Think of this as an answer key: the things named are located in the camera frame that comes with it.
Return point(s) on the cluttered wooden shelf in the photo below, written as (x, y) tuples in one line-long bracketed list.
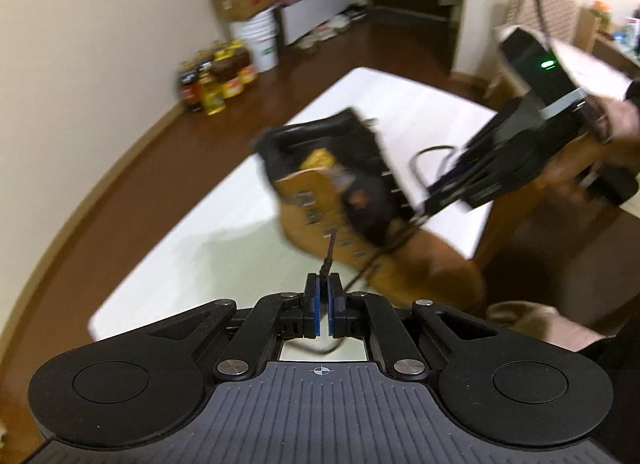
[(607, 47)]

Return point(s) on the cluster of cooking oil bottles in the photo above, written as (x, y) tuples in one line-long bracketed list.
[(212, 89)]

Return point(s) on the person's foot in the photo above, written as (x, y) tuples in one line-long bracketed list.
[(530, 319)]

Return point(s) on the dark brown shoelace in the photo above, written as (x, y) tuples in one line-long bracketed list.
[(327, 254)]

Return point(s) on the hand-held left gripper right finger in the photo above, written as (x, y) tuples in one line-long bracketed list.
[(334, 309)]

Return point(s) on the light house slipper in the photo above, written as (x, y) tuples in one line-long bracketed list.
[(315, 39)]

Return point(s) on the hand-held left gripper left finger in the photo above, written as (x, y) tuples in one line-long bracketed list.
[(312, 309)]

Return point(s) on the person's right hand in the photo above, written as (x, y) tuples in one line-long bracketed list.
[(622, 119)]

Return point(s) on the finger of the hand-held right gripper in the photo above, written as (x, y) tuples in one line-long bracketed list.
[(477, 142), (505, 172)]

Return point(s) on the white plastic bucket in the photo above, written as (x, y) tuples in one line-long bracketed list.
[(260, 44)]

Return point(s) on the tan leather boot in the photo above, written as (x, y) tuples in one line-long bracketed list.
[(305, 204)]

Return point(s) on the lattice patterned chair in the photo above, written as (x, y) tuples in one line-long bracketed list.
[(542, 2)]

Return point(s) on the person's black trouser leg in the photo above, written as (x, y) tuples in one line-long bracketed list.
[(622, 384)]

